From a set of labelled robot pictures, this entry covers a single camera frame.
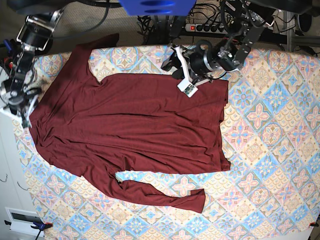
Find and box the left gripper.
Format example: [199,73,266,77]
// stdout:
[161,40,221,80]

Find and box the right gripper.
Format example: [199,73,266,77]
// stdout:
[0,78,42,118]

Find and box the maroon long-sleeve t-shirt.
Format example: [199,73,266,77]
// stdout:
[29,34,231,213]

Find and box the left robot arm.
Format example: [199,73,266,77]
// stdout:
[161,0,275,84]

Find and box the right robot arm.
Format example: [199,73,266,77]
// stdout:
[0,7,65,121]

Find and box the white power strip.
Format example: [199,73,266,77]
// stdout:
[184,23,227,34]

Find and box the red black clamp left edge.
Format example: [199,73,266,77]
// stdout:
[0,39,18,79]

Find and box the orange black clamp bottom left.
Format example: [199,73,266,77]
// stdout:
[4,220,53,232]

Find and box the orange clamp bottom right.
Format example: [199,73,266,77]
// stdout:
[309,222,320,227]

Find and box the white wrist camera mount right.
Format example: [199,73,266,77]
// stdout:
[21,94,39,129]

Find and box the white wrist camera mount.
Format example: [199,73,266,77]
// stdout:
[21,94,39,129]
[168,44,213,98]

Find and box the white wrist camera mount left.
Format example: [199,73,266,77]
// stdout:
[168,44,213,98]

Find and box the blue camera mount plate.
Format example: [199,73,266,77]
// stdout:
[119,0,196,16]

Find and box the white wall socket box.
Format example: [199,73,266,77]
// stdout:
[5,207,42,237]

